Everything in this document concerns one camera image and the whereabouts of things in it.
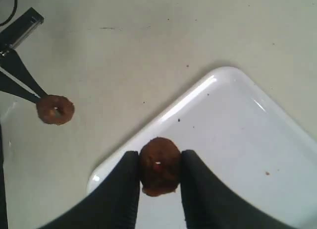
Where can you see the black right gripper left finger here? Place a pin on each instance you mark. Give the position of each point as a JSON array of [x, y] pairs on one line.
[[112, 205]]

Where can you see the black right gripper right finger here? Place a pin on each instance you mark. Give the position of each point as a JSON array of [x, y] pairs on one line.
[[209, 204]]

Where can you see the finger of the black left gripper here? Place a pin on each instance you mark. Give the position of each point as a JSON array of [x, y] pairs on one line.
[[13, 65], [9, 86]]

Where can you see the red-brown food piece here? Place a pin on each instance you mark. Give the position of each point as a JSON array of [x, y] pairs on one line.
[[159, 164], [53, 109]]

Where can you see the white rectangular plastic tray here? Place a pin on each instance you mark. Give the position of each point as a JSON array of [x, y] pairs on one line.
[[245, 138]]

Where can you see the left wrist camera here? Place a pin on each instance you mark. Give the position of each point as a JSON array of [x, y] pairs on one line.
[[14, 34]]

